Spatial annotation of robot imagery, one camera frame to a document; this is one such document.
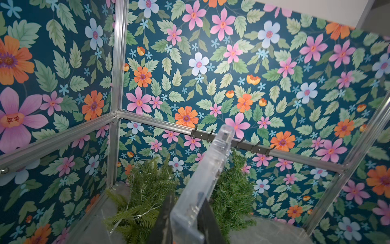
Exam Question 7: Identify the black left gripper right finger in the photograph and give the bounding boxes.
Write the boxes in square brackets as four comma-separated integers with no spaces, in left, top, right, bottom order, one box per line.
[197,199,226,244]

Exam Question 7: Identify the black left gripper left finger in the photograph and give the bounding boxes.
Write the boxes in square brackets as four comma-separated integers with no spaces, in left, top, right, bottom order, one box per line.
[147,193,175,244]

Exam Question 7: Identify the clear battery box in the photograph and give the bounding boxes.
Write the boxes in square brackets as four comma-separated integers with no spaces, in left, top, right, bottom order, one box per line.
[170,125,235,244]

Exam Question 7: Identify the light green fern christmas tree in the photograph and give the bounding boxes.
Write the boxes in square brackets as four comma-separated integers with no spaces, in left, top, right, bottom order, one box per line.
[103,155,180,244]

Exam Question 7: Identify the dark green tree back centre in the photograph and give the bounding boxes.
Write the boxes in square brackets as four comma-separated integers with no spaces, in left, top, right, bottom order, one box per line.
[211,150,257,244]

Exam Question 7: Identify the black hook rail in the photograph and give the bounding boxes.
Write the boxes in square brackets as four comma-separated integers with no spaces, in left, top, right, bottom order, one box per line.
[190,126,276,157]

